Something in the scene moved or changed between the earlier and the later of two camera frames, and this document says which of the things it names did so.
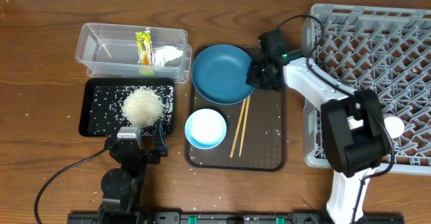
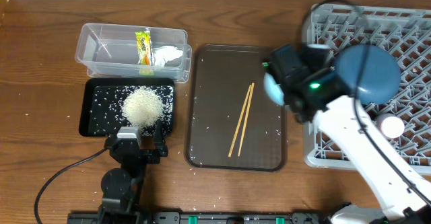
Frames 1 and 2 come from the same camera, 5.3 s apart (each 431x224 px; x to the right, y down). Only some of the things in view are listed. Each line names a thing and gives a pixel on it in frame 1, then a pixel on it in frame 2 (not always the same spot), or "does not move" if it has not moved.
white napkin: [164, 54] does not move
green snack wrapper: [143, 39] does not move
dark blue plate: [219, 72] to [380, 77]
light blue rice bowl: [205, 128] to [273, 89]
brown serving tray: [264, 144] does not move
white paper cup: [394, 126] does not move
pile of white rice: [142, 107] does not move
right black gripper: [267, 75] to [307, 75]
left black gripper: [161, 146] does not move
